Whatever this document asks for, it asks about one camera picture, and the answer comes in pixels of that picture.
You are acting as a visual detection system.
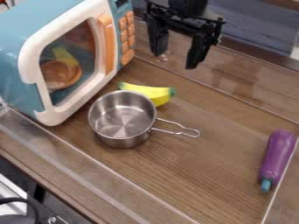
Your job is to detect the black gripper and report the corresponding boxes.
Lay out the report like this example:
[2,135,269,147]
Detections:
[144,0,225,69]

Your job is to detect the purple toy eggplant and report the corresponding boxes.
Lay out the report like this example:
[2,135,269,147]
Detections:
[258,129,297,193]

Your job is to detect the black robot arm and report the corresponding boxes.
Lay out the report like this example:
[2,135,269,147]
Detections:
[144,0,225,70]

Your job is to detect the yellow toy banana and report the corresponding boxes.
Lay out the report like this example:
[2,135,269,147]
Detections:
[117,81,176,107]

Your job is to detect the blue toy microwave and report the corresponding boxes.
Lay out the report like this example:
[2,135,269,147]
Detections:
[0,0,136,126]

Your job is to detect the orange plate inside microwave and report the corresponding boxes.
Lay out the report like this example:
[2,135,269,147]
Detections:
[41,59,81,91]

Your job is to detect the silver pot with handle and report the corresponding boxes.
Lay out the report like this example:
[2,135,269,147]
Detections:
[88,90,201,148]

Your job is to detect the clear acrylic tray wall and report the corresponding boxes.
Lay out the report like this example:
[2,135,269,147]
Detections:
[0,99,200,224]

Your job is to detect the black cable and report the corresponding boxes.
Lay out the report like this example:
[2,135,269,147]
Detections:
[0,197,41,224]

